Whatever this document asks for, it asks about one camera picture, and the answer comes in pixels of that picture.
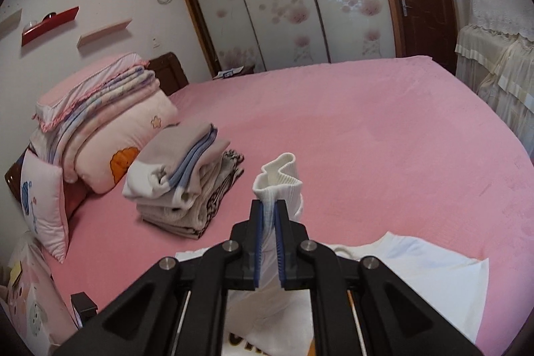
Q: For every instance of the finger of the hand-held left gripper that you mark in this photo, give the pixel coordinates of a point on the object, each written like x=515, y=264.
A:
x=83, y=308

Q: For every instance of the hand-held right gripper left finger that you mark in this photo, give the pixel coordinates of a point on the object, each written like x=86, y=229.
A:
x=258, y=247

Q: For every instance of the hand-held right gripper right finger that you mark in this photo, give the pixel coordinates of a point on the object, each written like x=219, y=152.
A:
x=280, y=247

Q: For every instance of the white printed sweatshirt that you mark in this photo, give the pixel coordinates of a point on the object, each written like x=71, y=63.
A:
x=417, y=268

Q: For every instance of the pink printed storage bag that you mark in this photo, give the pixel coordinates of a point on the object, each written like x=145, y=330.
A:
x=29, y=297

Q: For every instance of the dark patterned folded garment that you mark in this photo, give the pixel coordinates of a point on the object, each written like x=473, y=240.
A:
x=229, y=172

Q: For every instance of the beige folded garment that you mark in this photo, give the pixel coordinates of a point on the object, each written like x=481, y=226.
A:
x=179, y=216

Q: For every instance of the white pink embroidered cushion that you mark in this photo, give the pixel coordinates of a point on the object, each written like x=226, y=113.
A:
x=41, y=206

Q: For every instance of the grey white folded garment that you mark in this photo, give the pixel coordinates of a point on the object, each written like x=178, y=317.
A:
x=175, y=156

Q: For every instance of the bed with pink blanket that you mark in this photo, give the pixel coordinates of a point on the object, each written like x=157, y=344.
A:
x=354, y=130

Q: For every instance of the pastel floral folded quilt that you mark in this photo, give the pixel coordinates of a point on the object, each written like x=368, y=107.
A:
x=104, y=110

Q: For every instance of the lace covered furniture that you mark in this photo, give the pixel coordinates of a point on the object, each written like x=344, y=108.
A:
x=496, y=60

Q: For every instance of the white wall socket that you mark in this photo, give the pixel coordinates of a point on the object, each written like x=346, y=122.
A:
x=157, y=43

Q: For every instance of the pale wooden wall shelf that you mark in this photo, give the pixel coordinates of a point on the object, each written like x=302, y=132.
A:
x=104, y=32
x=10, y=22

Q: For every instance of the red wall shelf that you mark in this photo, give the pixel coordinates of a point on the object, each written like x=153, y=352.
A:
x=50, y=28

